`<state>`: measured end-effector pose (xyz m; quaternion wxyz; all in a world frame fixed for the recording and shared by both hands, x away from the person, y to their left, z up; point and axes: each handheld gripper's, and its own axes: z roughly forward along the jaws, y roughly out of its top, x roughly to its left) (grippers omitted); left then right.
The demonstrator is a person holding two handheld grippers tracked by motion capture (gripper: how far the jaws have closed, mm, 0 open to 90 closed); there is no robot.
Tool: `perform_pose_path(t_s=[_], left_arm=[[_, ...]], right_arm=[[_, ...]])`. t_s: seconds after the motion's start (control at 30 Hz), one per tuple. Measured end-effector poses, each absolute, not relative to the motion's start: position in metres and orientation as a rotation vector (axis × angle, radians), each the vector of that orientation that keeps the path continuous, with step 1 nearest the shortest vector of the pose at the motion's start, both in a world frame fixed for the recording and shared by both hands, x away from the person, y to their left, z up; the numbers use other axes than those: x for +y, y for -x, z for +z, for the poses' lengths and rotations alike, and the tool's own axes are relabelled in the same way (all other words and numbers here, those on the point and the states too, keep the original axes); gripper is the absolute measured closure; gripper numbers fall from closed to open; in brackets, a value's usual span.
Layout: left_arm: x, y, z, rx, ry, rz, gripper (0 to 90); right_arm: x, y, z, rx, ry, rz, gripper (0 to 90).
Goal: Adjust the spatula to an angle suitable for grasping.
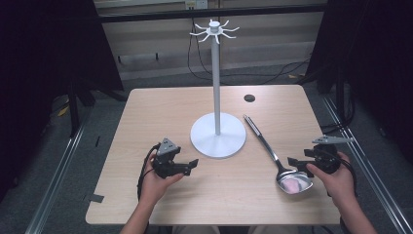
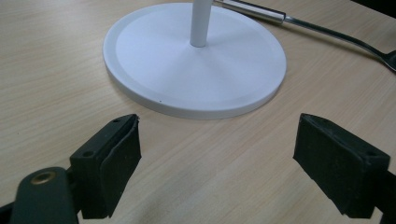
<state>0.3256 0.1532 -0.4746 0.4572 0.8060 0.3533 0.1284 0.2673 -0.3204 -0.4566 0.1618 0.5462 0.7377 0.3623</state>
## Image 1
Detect black tape strip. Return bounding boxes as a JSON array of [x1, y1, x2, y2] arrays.
[[87, 193, 105, 204]]

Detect black horizontal bar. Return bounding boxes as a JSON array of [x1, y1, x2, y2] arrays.
[[96, 3, 329, 23]]

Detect metal spoon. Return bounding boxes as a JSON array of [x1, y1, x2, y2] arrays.
[[243, 113, 315, 196]]

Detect black floor cables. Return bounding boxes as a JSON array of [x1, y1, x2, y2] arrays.
[[186, 18, 313, 86]]

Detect white wall socket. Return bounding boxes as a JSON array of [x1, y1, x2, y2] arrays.
[[184, 0, 208, 11]]

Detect black curtain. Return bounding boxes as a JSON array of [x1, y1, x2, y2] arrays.
[[305, 0, 413, 165], [0, 0, 125, 203]]

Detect metal floor rail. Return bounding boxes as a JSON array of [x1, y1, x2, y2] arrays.
[[24, 106, 95, 234], [320, 94, 413, 234]]

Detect person's right hand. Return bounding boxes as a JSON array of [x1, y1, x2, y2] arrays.
[[305, 151, 357, 210]]

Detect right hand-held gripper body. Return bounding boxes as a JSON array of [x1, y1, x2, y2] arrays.
[[303, 135, 355, 176]]

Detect white hook rack stand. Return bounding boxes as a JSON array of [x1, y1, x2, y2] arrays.
[[189, 19, 247, 160]]

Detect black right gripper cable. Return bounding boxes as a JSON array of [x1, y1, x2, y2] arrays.
[[326, 151, 358, 198]]

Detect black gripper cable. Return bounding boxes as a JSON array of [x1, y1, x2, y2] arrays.
[[136, 142, 163, 201], [326, 151, 358, 198]]

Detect black metal stand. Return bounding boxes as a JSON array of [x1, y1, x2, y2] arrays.
[[319, 69, 357, 135]]

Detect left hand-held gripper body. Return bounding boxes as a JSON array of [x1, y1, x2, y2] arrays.
[[151, 137, 192, 179]]

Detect person's left hand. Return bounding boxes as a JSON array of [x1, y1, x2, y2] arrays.
[[139, 151, 185, 207]]

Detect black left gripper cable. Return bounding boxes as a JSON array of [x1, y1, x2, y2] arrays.
[[136, 142, 163, 201]]

